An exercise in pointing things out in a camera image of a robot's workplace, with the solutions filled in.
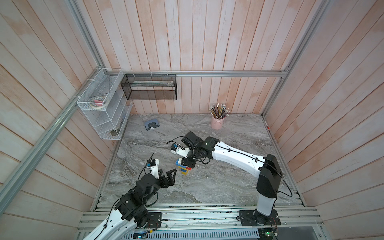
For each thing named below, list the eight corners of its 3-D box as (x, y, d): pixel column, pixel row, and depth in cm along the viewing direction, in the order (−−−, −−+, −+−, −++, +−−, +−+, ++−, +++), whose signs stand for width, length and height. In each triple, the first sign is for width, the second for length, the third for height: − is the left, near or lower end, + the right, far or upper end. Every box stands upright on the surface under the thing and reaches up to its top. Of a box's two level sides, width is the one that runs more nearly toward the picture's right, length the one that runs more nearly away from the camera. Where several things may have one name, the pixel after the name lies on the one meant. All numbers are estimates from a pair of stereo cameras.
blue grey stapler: (146, 131, 113) (145, 128, 110) (145, 125, 117) (143, 122, 114) (159, 127, 115) (159, 124, 112) (157, 121, 119) (157, 118, 116)
